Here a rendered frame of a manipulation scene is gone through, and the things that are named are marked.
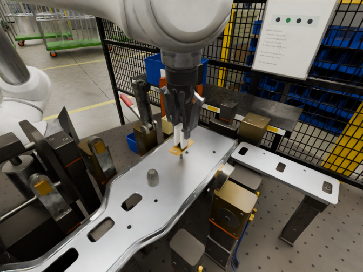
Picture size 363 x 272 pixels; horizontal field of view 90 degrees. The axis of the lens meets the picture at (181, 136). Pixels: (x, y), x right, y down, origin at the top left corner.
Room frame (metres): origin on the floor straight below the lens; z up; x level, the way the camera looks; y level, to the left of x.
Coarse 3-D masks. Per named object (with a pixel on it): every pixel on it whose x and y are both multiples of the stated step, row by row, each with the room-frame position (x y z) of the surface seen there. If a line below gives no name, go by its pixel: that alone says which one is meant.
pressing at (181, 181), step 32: (160, 160) 0.41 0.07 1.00; (192, 160) 0.41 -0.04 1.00; (224, 160) 0.42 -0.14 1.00; (128, 192) 0.29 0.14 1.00; (160, 192) 0.29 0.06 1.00; (192, 192) 0.29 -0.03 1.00; (96, 224) 0.21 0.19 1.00; (128, 224) 0.21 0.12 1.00; (160, 224) 0.21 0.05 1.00; (96, 256) 0.14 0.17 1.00; (128, 256) 0.14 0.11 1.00
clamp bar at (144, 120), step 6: (132, 84) 0.52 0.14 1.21; (138, 84) 0.52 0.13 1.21; (144, 84) 0.50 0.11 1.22; (138, 90) 0.51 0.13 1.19; (144, 90) 0.50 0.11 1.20; (138, 96) 0.50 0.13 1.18; (144, 96) 0.53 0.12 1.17; (138, 102) 0.51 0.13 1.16; (144, 102) 0.52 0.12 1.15; (138, 108) 0.51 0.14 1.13; (144, 108) 0.52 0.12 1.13; (150, 108) 0.52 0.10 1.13; (144, 114) 0.50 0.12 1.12; (150, 114) 0.52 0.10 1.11; (144, 120) 0.50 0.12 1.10; (150, 120) 0.52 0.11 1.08
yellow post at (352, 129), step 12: (360, 108) 0.65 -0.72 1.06; (360, 120) 0.61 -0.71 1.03; (348, 132) 0.61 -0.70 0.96; (360, 132) 0.59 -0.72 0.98; (348, 144) 0.60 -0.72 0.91; (360, 144) 0.58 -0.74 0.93; (336, 156) 0.61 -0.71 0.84; (348, 156) 0.58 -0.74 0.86; (360, 156) 0.56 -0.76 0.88; (336, 168) 0.59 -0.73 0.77; (348, 168) 0.57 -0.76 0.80
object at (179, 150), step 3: (189, 141) 0.45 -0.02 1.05; (192, 141) 0.45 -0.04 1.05; (180, 144) 0.43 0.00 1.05; (189, 144) 0.43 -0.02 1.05; (174, 147) 0.42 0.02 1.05; (177, 147) 0.42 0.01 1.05; (180, 147) 0.42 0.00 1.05; (186, 147) 0.42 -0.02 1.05; (171, 150) 0.41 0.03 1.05; (174, 150) 0.41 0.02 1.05; (177, 150) 0.41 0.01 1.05; (180, 150) 0.41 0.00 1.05; (183, 150) 0.41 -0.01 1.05; (174, 153) 0.39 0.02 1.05; (177, 153) 0.39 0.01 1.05; (180, 153) 0.39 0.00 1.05
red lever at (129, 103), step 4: (120, 96) 0.58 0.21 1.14; (124, 96) 0.58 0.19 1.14; (124, 100) 0.57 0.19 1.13; (128, 100) 0.57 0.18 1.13; (128, 104) 0.56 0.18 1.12; (132, 104) 0.56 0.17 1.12; (132, 108) 0.55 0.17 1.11; (136, 108) 0.55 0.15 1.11; (136, 112) 0.54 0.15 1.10; (140, 120) 0.53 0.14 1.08; (148, 124) 0.51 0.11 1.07
